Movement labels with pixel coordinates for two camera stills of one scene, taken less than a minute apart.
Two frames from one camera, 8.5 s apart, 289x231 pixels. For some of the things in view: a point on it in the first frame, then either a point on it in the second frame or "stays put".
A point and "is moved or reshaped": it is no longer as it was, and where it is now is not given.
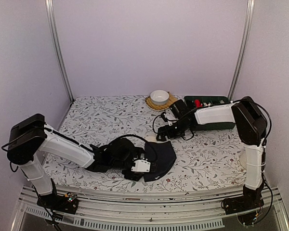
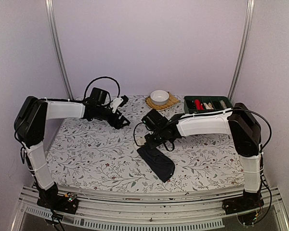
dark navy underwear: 161,155 is moved or reshaped
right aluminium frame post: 244,49 stays put
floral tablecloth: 206,160 stays put
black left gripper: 135,177 -> 118,124
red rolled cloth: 198,103 stays put
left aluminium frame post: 50,11 stays put
